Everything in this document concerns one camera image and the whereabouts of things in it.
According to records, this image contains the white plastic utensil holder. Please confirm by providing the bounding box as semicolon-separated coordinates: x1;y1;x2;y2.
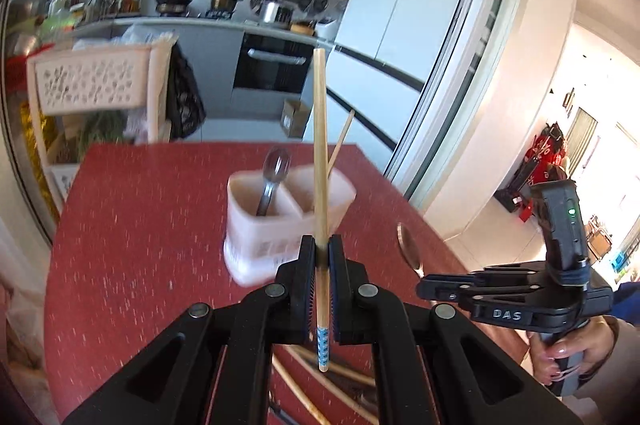
223;165;357;289

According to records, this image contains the golden cooking pot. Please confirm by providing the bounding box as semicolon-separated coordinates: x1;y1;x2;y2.
205;0;245;20

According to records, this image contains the gold foil bag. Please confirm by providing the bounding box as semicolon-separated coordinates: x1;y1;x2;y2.
19;101;57;208

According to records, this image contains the black hanging bag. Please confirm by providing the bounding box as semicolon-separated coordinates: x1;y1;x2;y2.
166;40;207;141

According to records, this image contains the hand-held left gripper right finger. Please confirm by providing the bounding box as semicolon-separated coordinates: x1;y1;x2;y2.
329;234;584;425

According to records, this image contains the white refrigerator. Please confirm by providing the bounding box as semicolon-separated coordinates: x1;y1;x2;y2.
299;0;503;168

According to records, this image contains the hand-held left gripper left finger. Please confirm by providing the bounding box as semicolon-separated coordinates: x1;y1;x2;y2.
62;235;319;425

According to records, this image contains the built-in black oven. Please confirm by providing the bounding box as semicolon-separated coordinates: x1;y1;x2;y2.
232;32;322;94

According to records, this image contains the cardboard box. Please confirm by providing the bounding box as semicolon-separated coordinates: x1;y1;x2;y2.
279;98;311;139

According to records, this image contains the person's right forearm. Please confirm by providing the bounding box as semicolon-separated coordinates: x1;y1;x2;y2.
607;282;640;356

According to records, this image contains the black wok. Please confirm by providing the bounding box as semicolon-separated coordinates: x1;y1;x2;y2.
153;0;194;16

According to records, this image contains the beige plastic storage rack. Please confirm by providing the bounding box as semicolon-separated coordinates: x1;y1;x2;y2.
26;32;179;206

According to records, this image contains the white plastic bag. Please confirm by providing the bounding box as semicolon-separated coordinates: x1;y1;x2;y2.
121;24;177;47

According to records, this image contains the red and black object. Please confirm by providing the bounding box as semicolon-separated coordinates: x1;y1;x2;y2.
519;122;572;222

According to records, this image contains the metal spoon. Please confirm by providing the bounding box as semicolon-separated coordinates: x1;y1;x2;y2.
397;223;427;280
255;147;293;217

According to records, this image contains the person's right hand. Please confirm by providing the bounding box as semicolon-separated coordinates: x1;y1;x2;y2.
530;315;621;389

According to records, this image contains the steel pot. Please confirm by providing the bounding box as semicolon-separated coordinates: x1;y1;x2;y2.
257;0;281;25

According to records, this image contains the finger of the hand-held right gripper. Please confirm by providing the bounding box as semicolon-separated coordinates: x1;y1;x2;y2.
415;268;551;301
434;287;541;326

